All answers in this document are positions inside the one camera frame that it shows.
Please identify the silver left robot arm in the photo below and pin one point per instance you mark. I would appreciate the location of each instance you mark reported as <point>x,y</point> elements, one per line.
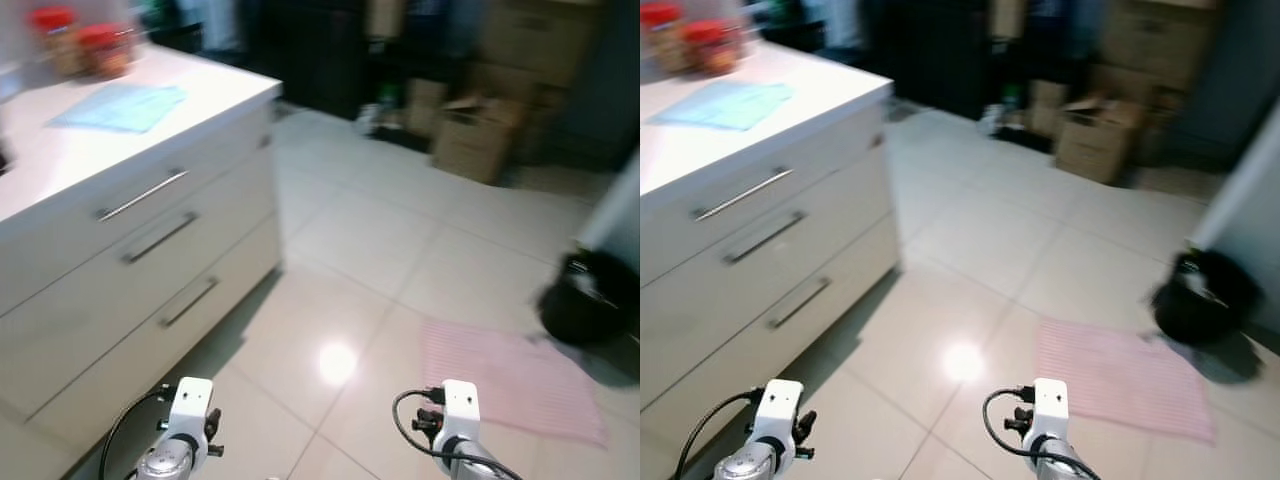
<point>165,465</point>
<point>745,468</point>

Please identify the pink floor mat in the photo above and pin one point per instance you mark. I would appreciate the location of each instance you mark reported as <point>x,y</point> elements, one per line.
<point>510,380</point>
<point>1120,378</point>

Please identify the white drawer island cabinet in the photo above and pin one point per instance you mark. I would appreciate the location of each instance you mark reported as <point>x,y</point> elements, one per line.
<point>740,320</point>
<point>100,300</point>

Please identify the black trash bin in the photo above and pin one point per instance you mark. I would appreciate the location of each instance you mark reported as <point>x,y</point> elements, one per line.
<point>585,305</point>
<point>1205,300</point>

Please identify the open cardboard box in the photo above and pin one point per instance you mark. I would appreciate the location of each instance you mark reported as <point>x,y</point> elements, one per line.
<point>475,145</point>
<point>1095,145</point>

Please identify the small cardboard box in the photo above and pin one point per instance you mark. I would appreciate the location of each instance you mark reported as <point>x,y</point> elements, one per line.
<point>1047,105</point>
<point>425,105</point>

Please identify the light blue cloth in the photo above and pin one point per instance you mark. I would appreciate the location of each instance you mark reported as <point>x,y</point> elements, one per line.
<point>125,107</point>
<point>730,105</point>

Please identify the black cabinet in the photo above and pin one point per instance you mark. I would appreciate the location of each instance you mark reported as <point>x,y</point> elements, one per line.
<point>310,55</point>
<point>930,55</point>

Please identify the short red-lid jar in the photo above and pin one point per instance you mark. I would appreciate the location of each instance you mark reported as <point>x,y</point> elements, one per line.
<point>712,48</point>
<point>105,52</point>

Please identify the large cardboard box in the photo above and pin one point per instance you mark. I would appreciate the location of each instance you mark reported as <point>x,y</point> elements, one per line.
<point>540,40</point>
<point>1160,40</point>

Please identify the tall red-lid jar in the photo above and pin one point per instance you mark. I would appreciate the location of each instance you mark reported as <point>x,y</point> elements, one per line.
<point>58,45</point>
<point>662,40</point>

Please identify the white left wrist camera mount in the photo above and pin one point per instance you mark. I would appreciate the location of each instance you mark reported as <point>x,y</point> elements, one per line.
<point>780,410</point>
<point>190,410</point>

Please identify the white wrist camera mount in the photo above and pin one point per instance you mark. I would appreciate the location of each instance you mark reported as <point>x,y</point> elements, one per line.
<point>1050,410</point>
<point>780,410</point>
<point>460,410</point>
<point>190,410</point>

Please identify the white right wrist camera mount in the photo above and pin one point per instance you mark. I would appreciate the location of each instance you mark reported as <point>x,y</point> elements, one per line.
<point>460,410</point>
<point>1050,410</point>

